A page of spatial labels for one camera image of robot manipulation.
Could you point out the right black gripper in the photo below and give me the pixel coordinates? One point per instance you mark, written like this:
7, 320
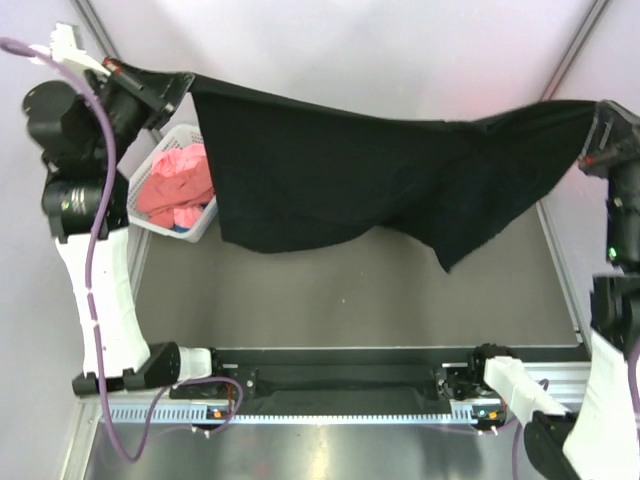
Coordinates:
614, 137

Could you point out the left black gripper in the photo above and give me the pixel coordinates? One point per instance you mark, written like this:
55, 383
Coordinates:
155, 92

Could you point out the black t shirt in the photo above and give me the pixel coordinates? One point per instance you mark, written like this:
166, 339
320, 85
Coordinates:
291, 175

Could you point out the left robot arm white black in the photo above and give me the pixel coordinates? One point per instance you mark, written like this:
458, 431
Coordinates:
84, 124

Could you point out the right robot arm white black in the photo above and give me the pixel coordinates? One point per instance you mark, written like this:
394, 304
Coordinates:
601, 441

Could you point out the white plastic laundry basket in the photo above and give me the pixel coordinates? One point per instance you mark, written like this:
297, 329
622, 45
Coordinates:
178, 137

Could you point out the crumpled pink t shirt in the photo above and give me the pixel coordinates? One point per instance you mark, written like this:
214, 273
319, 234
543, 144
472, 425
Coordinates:
178, 177

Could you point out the blue t shirt in basket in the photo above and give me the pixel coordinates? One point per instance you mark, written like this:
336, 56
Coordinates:
188, 218

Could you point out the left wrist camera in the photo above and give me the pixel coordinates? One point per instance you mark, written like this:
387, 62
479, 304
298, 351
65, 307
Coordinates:
67, 48

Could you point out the aluminium frame rail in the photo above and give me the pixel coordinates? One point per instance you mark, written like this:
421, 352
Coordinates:
567, 380

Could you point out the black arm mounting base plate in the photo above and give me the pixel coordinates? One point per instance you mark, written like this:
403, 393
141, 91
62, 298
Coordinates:
380, 380

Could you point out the perforated grey cable duct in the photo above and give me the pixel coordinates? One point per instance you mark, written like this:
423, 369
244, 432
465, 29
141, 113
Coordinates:
203, 414

